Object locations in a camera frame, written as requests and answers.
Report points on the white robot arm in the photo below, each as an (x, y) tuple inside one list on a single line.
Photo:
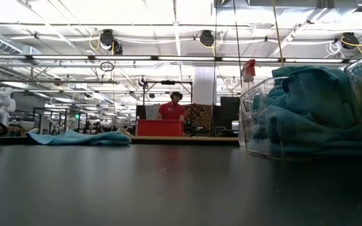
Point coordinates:
[(3, 103)]

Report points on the person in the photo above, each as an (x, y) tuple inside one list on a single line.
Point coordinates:
[(171, 111)]

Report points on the patterned hanging cloth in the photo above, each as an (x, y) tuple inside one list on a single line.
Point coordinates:
[(200, 116)]

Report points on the red plastic bin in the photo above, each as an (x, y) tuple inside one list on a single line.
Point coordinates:
[(160, 128)]

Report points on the grey hanging cloth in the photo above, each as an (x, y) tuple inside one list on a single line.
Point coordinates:
[(151, 111)]

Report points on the white pillar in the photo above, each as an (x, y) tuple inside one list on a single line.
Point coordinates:
[(204, 84)]

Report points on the black computer monitor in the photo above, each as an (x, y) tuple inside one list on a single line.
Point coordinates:
[(229, 108)]

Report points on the clear spray bottle red trigger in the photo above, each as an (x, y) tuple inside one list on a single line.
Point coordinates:
[(248, 70)]

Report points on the small black ceiling reel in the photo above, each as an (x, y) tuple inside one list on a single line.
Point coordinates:
[(117, 48)]

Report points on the black metal frame stand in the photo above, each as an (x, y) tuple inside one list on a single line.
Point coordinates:
[(168, 82)]

